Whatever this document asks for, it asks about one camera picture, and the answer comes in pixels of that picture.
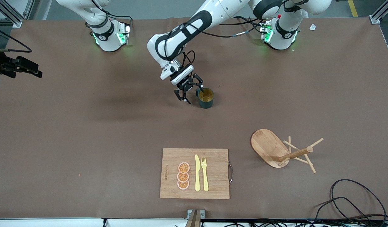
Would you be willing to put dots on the dark green mug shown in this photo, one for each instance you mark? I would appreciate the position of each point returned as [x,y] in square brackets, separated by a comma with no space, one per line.
[206,104]

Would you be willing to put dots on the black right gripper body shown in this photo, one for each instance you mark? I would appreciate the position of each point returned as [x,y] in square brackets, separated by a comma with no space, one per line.
[4,65]

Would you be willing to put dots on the yellow plastic knife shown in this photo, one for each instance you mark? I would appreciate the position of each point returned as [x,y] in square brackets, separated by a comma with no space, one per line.
[197,176]

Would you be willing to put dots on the wooden cup rack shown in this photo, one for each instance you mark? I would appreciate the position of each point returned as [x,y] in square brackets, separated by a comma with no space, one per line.
[268,146]

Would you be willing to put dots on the bamboo cutting board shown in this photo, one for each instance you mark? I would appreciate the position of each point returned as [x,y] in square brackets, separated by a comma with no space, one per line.
[216,164]

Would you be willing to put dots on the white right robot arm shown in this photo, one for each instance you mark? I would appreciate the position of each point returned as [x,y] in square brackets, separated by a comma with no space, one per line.
[108,37]

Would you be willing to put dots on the toy orange slice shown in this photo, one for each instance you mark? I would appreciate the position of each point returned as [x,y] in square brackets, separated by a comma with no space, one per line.
[183,167]
[183,177]
[183,185]

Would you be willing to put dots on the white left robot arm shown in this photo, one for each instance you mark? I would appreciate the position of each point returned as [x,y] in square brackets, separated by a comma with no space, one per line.
[168,47]

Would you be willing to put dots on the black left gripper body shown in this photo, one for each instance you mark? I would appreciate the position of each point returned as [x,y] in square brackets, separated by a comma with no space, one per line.
[187,83]

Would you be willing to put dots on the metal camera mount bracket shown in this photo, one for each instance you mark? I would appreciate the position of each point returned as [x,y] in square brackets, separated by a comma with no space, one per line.
[194,220]

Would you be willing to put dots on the aluminium frame profile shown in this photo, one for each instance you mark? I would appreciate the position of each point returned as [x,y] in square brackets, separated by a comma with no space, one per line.
[17,22]
[378,17]

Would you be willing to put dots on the yellow plastic fork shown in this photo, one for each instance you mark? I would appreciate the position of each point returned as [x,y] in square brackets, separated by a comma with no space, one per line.
[205,179]

